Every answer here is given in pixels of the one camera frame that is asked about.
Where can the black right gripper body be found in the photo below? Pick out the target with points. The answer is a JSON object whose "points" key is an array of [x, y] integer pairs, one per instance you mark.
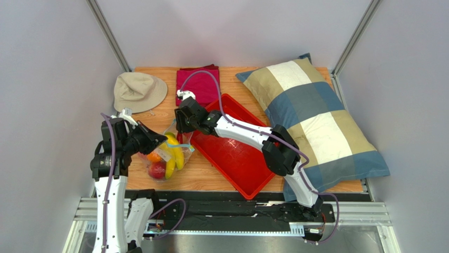
{"points": [[183, 121]]}

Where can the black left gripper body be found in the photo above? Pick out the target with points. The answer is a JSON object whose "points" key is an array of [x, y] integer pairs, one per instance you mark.
{"points": [[132, 142]]}

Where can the clear zip top bag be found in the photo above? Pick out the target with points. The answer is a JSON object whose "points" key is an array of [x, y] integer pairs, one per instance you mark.
{"points": [[185, 144]]}

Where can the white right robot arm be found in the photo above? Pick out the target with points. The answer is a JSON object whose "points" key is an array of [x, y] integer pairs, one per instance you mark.
{"points": [[282, 156]]}

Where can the orange fake fruit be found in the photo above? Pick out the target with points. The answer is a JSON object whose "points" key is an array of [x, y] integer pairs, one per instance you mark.
{"points": [[153, 157]]}

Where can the yellow fake banana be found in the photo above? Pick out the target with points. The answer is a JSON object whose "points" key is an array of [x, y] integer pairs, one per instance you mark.
{"points": [[172, 154]]}

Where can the red fake apple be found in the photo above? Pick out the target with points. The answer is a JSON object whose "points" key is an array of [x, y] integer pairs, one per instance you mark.
{"points": [[157, 170]]}

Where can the magenta folded cloth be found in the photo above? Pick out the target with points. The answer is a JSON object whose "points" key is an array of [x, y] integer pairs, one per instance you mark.
{"points": [[201, 85]]}

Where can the beige bucket hat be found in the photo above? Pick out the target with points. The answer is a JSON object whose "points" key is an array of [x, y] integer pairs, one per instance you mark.
{"points": [[138, 92]]}

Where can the red plastic tray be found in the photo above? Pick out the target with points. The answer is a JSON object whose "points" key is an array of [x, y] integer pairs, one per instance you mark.
{"points": [[242, 165]]}

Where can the plaid checkered pillow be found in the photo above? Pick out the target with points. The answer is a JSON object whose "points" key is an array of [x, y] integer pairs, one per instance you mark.
{"points": [[295, 95]]}

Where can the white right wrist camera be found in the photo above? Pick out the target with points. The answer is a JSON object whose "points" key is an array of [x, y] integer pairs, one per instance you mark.
{"points": [[183, 95]]}

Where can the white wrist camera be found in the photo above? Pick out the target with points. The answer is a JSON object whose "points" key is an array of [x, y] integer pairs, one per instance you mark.
{"points": [[126, 114], [183, 95]]}

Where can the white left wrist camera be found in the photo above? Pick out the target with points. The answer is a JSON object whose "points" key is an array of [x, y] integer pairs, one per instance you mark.
{"points": [[126, 114]]}

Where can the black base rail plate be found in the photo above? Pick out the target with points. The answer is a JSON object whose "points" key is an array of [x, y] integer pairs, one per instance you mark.
{"points": [[231, 212]]}

